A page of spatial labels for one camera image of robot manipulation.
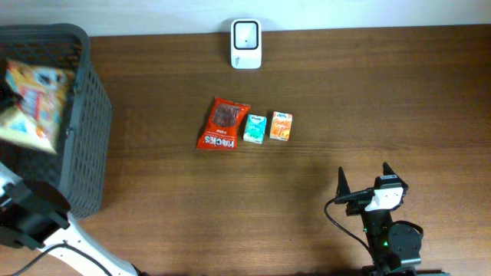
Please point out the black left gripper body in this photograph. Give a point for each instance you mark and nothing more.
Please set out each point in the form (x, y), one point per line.
(5, 93)

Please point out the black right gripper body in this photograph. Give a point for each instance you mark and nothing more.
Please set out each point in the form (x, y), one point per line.
(356, 207)

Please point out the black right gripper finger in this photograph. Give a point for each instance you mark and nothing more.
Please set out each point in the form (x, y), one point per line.
(387, 171)
(343, 187)

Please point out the yellow snack chip bag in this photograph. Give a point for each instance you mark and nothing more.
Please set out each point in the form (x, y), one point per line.
(35, 122)

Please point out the orange small carton box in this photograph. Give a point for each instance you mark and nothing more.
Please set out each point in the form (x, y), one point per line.
(280, 126)

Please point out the teal small carton box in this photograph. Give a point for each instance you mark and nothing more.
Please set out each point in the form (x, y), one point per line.
(254, 131)

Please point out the red Hacks candy bag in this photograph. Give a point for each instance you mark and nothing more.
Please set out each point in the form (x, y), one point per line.
(222, 127)

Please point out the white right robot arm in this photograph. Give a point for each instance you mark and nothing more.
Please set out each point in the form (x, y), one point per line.
(394, 246)

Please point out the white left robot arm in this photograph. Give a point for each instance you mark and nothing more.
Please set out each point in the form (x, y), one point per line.
(34, 214)

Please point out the white barcode scanner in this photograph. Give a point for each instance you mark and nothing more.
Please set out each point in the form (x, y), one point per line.
(246, 44)

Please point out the grey plastic mesh basket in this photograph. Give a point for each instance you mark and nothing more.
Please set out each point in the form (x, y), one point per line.
(77, 169)

